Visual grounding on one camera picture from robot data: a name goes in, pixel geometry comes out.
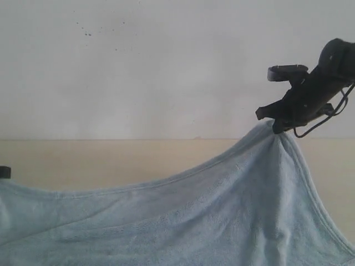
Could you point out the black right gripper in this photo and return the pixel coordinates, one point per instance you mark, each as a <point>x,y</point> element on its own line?
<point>334,71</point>

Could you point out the light blue fleece towel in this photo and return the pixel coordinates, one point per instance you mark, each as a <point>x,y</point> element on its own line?
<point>254,204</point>

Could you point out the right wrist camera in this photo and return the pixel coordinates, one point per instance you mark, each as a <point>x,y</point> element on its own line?
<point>280,73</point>

